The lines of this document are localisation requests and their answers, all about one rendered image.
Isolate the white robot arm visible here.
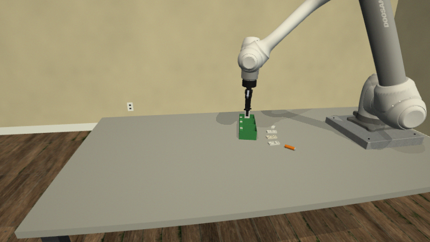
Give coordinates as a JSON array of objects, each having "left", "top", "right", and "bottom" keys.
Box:
[{"left": 238, "top": 0, "right": 427, "bottom": 132}]

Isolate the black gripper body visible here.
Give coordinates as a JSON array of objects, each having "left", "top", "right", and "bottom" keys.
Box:
[{"left": 242, "top": 79, "right": 257, "bottom": 95}]

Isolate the green rack of bins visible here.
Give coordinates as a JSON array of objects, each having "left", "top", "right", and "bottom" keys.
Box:
[{"left": 239, "top": 114, "right": 257, "bottom": 140}]

